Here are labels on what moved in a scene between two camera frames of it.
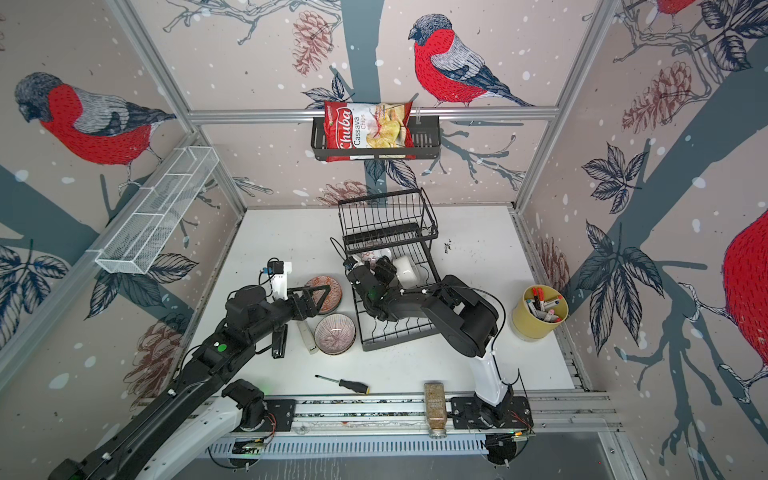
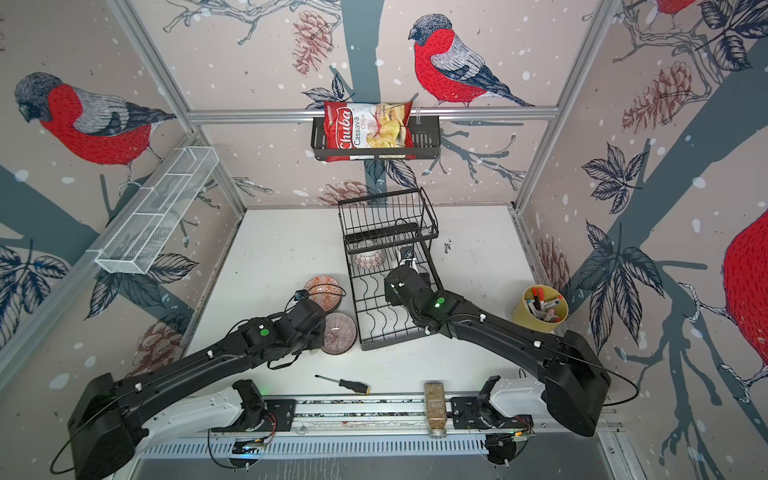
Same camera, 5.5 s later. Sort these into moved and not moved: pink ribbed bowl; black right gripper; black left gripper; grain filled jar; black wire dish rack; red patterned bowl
Moved: black left gripper; black right gripper
Not moved: pink ribbed bowl; red patterned bowl; black wire dish rack; grain filled jar
